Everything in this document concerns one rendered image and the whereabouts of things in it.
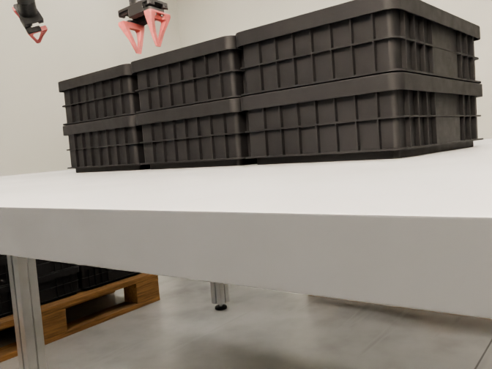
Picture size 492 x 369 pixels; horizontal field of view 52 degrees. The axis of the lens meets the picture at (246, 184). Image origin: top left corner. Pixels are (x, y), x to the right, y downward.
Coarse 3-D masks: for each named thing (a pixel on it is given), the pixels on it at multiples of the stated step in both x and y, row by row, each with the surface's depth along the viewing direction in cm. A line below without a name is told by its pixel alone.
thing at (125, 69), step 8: (120, 64) 108; (128, 64) 108; (96, 72) 114; (104, 72) 112; (112, 72) 111; (120, 72) 109; (128, 72) 108; (64, 80) 124; (72, 80) 121; (80, 80) 119; (88, 80) 117; (96, 80) 115; (104, 80) 113; (64, 88) 124; (72, 88) 122
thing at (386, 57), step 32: (320, 32) 77; (352, 32) 73; (384, 32) 70; (416, 32) 76; (448, 32) 87; (256, 64) 85; (288, 64) 81; (320, 64) 78; (352, 64) 73; (384, 64) 71; (416, 64) 74; (448, 64) 84
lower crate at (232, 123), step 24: (144, 120) 105; (168, 120) 100; (192, 120) 97; (216, 120) 93; (240, 120) 91; (144, 144) 108; (168, 144) 103; (192, 144) 98; (216, 144) 94; (240, 144) 91; (168, 168) 104
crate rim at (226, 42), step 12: (228, 36) 88; (180, 48) 96; (192, 48) 94; (204, 48) 92; (216, 48) 90; (228, 48) 88; (144, 60) 103; (156, 60) 101; (168, 60) 98; (180, 60) 96; (132, 72) 106
